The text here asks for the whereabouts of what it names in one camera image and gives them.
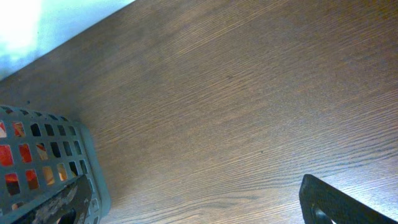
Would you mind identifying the orange snack bag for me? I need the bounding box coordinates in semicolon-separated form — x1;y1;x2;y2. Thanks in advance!
34;142;79;186

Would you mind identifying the grey plastic basket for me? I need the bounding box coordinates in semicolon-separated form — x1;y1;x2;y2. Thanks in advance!
1;105;111;223

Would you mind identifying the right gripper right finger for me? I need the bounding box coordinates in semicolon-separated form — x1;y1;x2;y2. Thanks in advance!
299;174;397;224

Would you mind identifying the orange cracker package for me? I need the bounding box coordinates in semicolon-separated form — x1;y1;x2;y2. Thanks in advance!
1;121;39;195

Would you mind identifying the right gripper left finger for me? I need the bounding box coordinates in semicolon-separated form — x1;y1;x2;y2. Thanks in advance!
12;175;92;224

